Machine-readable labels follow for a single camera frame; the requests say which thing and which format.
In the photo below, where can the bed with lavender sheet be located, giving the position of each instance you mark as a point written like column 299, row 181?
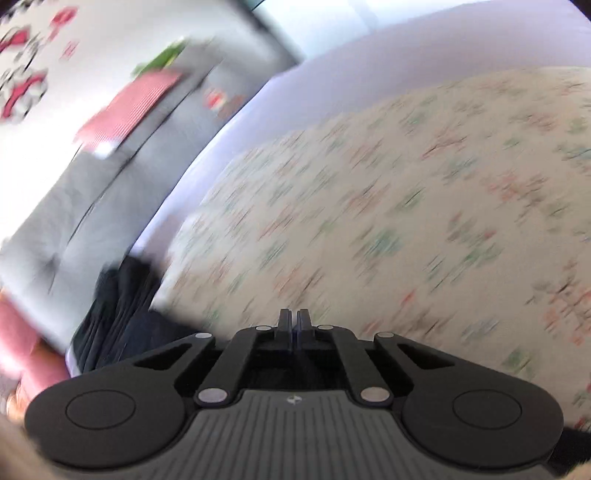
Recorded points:
column 369, row 50

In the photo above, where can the grey padded headboard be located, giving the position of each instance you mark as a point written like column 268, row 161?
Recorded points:
column 69, row 221

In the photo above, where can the pink cushion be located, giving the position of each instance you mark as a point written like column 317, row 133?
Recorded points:
column 23, row 350

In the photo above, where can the dark denim pants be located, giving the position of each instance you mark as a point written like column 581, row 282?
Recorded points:
column 120, row 318

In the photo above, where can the floral printed blanket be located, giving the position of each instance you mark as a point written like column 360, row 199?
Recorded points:
column 392, row 207

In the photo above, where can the red white wall stickers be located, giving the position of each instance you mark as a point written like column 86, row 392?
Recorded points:
column 25, row 87

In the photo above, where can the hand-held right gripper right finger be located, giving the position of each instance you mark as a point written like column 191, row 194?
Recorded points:
column 302, row 325

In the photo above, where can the pink pillow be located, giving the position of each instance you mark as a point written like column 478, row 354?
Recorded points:
column 131, row 108

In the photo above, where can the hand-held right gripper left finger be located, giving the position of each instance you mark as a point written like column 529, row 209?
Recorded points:
column 286, row 325

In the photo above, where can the green plush toy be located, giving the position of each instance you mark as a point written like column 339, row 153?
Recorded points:
column 159, row 57

